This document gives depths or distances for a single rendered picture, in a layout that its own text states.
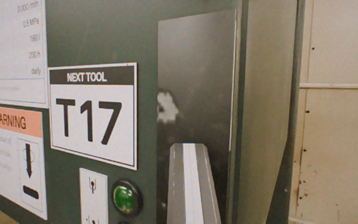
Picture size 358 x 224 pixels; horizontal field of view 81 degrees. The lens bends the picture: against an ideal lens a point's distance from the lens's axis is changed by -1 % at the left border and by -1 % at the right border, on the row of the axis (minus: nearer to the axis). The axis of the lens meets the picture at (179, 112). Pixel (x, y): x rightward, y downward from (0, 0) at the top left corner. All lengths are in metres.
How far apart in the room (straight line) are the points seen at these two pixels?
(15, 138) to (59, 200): 0.09
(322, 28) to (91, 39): 1.08
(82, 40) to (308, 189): 1.16
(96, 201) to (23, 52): 0.16
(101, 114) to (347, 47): 1.09
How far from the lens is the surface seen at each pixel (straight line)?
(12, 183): 0.31
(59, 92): 0.20
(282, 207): 0.88
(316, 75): 1.14
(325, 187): 1.22
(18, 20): 0.27
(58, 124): 0.21
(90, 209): 0.20
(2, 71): 0.30
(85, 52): 0.18
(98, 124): 0.17
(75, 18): 0.19
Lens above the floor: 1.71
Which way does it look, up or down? 6 degrees down
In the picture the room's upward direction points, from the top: 1 degrees clockwise
